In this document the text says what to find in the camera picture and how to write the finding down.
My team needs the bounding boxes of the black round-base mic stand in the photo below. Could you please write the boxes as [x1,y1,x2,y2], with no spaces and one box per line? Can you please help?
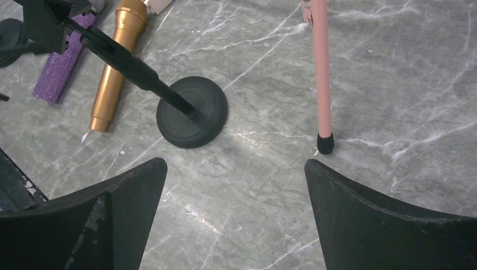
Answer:
[18,1,228,149]

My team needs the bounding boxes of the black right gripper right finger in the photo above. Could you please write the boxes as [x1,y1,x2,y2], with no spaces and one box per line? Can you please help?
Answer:
[304,159,476,269]

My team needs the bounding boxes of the black tripod shock-mount stand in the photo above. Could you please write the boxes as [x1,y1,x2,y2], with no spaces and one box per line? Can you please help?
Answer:
[0,17,46,102]

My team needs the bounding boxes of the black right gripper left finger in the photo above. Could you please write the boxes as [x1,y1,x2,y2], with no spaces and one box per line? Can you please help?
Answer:
[1,157,168,269]

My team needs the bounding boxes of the gold microphone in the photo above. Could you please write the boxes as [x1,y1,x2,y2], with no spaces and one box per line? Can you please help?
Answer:
[89,0,149,133]

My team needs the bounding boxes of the pink music stand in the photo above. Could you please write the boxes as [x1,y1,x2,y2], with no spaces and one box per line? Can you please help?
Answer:
[300,0,335,155]

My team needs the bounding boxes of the blue white toy block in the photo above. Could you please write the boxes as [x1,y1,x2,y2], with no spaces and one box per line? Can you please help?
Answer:
[143,0,173,15]

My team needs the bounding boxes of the purple glitter microphone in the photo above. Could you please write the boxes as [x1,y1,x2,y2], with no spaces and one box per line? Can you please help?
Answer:
[32,0,108,103]

